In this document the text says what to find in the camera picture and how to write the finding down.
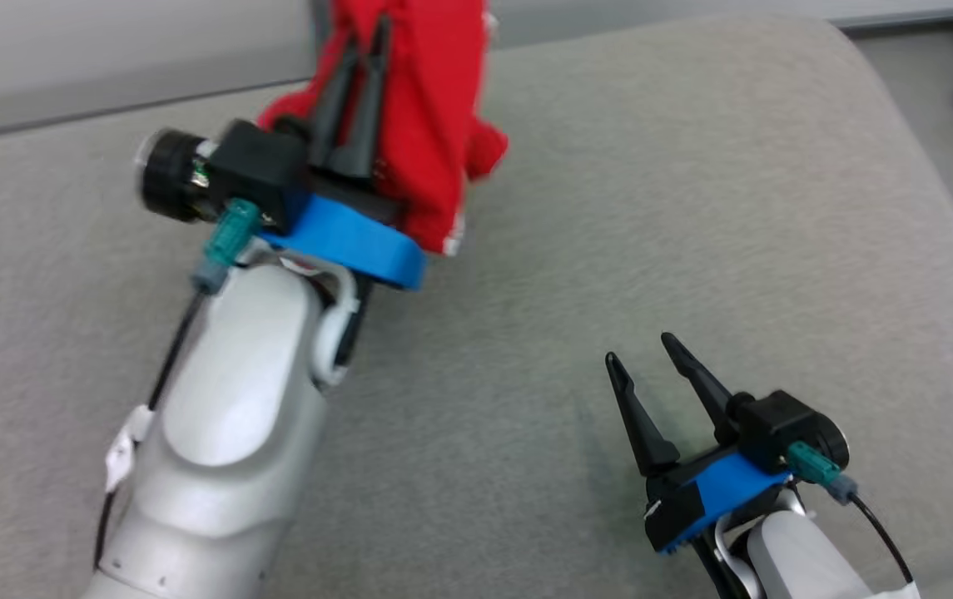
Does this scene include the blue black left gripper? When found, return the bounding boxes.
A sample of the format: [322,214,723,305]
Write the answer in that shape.
[260,17,428,291]

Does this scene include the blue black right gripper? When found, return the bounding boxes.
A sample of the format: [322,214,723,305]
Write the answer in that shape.
[605,332,795,556]

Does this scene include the red shorts with white waistband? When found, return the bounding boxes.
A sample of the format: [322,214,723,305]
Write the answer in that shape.
[258,0,510,255]

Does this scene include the black round left gripper motor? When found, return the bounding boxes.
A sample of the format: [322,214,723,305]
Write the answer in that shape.
[136,128,219,223]

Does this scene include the grey wall partition post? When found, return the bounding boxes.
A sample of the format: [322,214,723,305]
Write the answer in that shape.
[307,0,335,51]

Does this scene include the black right cable teal plug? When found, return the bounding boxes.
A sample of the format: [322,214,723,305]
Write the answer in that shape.
[787,441,918,587]

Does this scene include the black cable teal plug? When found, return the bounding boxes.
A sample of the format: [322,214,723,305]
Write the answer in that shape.
[787,441,918,587]
[92,198,264,571]

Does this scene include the black left cable teal plug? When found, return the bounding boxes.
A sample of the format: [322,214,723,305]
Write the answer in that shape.
[92,198,264,571]

